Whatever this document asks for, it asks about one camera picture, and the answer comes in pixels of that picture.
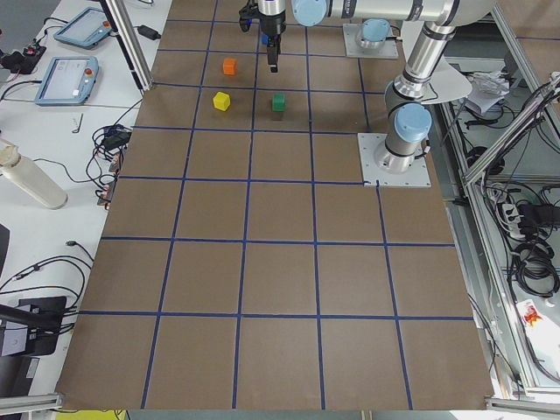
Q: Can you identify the green block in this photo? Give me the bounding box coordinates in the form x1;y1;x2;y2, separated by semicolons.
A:
271;93;286;113

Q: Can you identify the black monitor stand device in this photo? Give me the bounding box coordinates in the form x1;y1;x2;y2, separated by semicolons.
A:
1;297;67;357

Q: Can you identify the aluminium frame post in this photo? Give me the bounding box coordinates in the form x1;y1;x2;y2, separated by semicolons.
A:
100;0;153;92

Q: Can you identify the black power adapter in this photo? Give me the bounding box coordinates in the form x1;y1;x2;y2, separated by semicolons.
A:
136;24;161;40

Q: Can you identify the white cylinder bottle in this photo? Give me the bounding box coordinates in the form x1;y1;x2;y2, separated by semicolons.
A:
1;139;68;210

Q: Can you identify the blue teach pendant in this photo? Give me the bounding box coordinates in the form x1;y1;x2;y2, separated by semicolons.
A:
34;56;100;106
53;7;112;49

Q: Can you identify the lower blue teach pendant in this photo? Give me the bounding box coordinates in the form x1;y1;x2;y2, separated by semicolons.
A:
34;56;100;106

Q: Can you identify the upper blue teach pendant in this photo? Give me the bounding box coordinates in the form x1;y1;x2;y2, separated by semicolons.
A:
53;7;112;49

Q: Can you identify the yellow block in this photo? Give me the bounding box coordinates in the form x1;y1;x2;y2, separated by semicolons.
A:
213;91;231;112

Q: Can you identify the allen key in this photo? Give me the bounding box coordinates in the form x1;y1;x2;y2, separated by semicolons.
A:
72;114;84;134

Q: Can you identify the orange block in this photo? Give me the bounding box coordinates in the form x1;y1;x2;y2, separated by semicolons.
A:
222;57;237;76

